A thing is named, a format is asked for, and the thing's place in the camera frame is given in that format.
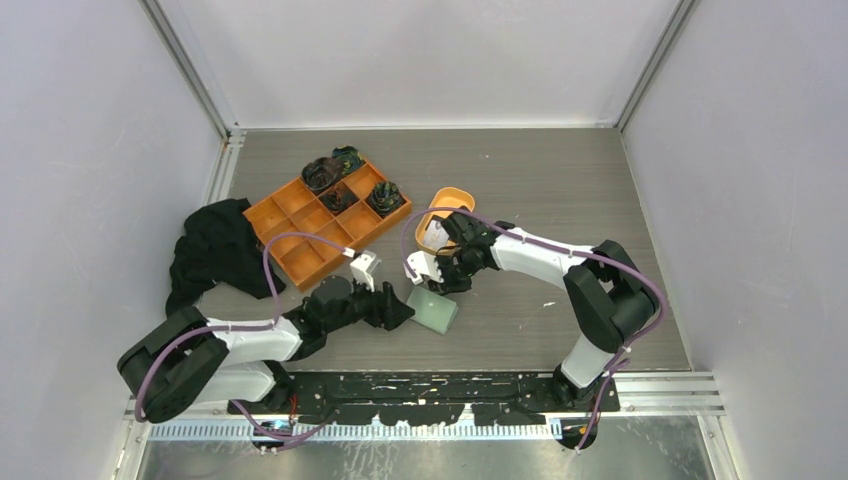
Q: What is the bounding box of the silver card in tray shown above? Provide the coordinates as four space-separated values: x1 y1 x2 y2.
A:
422 219 449 252

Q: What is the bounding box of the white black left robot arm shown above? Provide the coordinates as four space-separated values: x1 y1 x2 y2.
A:
117 276 415 424

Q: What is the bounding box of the dark rolled sock centre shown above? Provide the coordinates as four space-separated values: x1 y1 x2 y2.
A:
318 182 359 216

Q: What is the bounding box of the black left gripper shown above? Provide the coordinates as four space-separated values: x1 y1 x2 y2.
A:
324 272 413 333

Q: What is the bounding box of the yellow oval tray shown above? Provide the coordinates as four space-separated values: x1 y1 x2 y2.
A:
415 187 476 254

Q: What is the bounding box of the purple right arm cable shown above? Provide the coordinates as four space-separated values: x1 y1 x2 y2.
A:
398 207 669 452

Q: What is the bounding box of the dark rolled sock left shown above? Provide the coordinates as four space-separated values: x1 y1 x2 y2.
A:
301 157 343 195

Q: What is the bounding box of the orange wooden divider box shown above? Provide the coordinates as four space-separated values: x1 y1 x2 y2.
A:
244 161 412 291

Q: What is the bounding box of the black cloth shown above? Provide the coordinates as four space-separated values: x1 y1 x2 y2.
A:
165 198 271 316

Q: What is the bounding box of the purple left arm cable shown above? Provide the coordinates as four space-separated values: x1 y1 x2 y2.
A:
133 232 356 452

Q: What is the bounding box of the green patterned rolled sock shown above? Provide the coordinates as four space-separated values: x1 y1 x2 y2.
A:
366 181 406 218

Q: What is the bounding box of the dark rolled sock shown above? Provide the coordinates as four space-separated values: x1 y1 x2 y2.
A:
318 182 359 216
331 145 365 176
301 157 343 195

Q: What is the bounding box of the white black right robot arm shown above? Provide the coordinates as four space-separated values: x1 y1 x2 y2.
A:
428 211 664 411

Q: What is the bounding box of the dark rolled sock top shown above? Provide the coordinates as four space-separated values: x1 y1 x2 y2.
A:
331 145 365 176

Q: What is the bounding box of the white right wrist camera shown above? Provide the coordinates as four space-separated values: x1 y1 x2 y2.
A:
404 251 443 285

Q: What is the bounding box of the aluminium frame rail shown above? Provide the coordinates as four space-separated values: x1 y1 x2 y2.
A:
130 371 726 451

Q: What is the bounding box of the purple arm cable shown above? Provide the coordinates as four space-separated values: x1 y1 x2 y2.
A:
133 232 356 452
398 207 669 452

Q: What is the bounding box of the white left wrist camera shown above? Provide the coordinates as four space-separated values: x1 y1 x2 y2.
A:
343 247 381 292

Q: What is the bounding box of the green card holder wallet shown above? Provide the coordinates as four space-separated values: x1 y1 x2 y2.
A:
406 286 459 335

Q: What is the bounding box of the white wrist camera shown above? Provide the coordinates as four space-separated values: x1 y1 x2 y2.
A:
404 251 443 285
343 247 381 292

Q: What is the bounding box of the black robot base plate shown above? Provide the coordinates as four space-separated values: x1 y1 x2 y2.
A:
244 371 597 426

